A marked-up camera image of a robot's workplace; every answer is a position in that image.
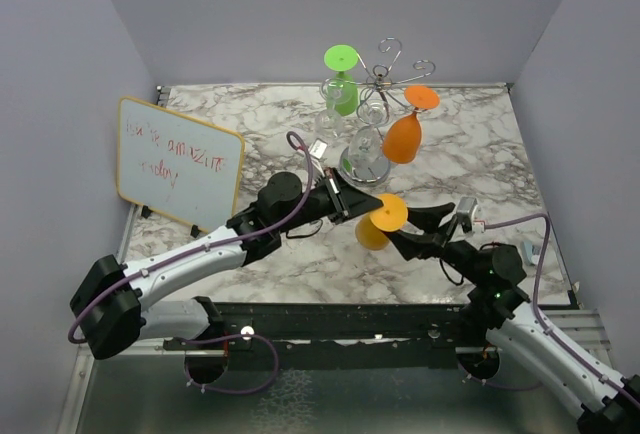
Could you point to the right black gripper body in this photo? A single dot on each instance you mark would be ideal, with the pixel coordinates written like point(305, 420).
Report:
point(458, 253)

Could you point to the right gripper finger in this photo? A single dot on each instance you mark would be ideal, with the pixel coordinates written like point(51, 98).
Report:
point(417, 246)
point(429, 219)

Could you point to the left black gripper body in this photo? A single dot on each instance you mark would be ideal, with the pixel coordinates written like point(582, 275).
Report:
point(316, 206)

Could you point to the yellow plastic wine glass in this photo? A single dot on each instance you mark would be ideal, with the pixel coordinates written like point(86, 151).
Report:
point(371, 231)

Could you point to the clear wine glass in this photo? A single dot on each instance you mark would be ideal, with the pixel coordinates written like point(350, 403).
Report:
point(368, 164)

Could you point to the orange plastic wine glass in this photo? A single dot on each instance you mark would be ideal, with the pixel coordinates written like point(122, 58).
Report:
point(402, 141)

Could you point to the green plastic wine glass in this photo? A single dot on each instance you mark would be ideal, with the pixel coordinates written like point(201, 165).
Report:
point(340, 59)

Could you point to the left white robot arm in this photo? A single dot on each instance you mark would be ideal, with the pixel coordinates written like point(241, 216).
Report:
point(112, 304)

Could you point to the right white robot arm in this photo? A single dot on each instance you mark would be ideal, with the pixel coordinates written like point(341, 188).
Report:
point(601, 399)

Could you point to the chrome wine glass rack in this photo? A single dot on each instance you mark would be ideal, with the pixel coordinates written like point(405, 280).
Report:
point(365, 91)

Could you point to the clear glass hanging on rack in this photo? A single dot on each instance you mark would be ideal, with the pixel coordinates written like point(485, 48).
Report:
point(329, 122)

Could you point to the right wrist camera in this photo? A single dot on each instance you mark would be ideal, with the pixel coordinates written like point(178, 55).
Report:
point(468, 216)

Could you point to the small whiteboard yellow frame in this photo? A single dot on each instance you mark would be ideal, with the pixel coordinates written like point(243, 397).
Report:
point(178, 166)

